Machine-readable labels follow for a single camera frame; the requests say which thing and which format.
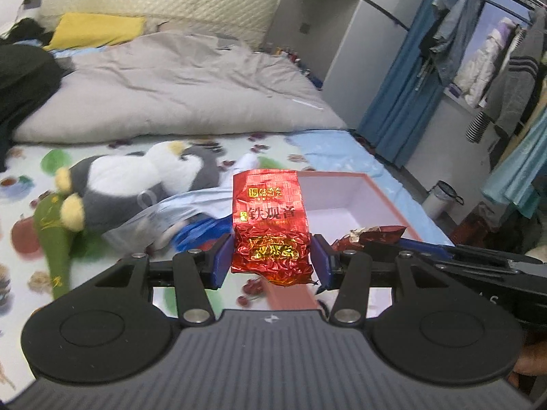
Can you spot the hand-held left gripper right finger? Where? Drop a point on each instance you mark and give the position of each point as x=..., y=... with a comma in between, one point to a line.
x=320, y=260

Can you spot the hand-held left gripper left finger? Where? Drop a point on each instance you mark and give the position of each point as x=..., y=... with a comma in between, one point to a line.
x=222, y=260

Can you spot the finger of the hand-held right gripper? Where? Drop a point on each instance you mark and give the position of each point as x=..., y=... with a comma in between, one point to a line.
x=421, y=247

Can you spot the dark red foil tea packet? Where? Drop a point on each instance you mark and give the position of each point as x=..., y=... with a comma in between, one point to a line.
x=376, y=235

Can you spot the bright red foil tea packet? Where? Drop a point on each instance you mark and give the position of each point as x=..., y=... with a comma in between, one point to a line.
x=267, y=222

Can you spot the pink cardboard box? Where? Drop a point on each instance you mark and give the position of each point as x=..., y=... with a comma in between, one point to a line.
x=342, y=196

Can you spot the person's right hand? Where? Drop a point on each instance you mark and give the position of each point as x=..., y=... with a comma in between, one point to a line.
x=534, y=356

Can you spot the blue plastic wrapper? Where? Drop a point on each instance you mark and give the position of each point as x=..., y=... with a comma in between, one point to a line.
x=201, y=232

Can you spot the white trash bin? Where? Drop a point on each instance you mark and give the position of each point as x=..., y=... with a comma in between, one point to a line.
x=440, y=200

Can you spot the dark brown bag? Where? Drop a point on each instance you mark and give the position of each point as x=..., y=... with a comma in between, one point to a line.
x=472, y=228

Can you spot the blue face mask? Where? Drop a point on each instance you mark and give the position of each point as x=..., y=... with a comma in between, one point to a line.
x=145, y=222

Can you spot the hanging teal garment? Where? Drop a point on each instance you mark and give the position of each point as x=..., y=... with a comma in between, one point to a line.
x=519, y=171

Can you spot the grey and white penguin plush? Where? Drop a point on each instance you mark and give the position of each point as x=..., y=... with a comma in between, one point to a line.
x=128, y=179

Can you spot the blue curtain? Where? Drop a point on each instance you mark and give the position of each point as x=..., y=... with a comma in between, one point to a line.
x=406, y=102

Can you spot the green massage hammer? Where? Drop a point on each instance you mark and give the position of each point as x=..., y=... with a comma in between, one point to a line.
x=53, y=239

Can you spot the grey duvet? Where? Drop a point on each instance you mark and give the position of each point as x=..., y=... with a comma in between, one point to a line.
x=179, y=85

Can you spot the hanging grey striped sweater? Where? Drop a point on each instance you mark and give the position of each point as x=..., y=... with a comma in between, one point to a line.
x=513, y=85

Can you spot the hanging white puffy jacket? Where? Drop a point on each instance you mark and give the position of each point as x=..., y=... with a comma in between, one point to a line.
x=483, y=68

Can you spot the fruit printed plastic mat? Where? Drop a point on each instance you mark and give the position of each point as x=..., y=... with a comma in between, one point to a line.
x=25, y=205

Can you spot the colourful clutter beside bed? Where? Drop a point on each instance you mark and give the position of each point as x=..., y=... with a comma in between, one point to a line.
x=295, y=57

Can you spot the hanging denim clothing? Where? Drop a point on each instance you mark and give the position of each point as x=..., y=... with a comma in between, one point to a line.
x=453, y=38

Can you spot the grey white wardrobe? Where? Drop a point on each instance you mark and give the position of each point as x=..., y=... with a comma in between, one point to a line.
x=324, y=30

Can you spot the black clothing pile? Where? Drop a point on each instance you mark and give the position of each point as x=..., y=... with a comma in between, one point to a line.
x=25, y=89

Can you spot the yellow pillow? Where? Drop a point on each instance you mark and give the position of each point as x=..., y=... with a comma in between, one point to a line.
x=94, y=30

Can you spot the grey wall switch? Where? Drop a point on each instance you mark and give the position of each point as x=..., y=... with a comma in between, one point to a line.
x=304, y=28

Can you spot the black wall charger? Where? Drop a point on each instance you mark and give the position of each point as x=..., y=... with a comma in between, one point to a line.
x=30, y=3

